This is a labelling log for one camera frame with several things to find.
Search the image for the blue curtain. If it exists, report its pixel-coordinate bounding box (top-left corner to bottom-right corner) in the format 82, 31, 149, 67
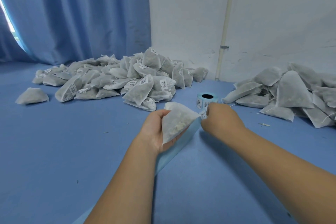
0, 0, 152, 66

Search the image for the lone white pouch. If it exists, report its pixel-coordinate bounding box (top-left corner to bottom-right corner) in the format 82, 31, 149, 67
15, 87, 50, 106

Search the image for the pile of labelled herb bags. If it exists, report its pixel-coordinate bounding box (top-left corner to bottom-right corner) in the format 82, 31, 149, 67
31, 47, 210, 112

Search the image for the blue label roll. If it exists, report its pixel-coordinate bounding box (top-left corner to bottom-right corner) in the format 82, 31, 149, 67
72, 92, 219, 224

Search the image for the person's right hand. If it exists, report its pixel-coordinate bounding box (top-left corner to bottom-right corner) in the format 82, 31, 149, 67
201, 103, 247, 144

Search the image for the white wall pipe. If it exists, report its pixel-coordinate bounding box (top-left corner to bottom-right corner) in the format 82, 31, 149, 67
215, 0, 236, 81

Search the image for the pile of unlabelled herb bags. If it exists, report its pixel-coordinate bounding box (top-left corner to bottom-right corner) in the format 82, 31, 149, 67
223, 63, 336, 129

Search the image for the white herb sachet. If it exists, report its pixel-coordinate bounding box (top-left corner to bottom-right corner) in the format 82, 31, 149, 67
161, 101, 201, 145

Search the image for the person's left hand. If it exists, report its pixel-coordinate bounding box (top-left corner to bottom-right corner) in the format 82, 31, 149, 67
135, 109, 182, 155

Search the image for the person's left forearm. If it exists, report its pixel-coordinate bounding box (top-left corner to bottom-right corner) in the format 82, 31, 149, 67
84, 140, 161, 224

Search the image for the person's right forearm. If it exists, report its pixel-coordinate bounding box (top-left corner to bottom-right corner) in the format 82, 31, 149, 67
228, 127, 336, 224

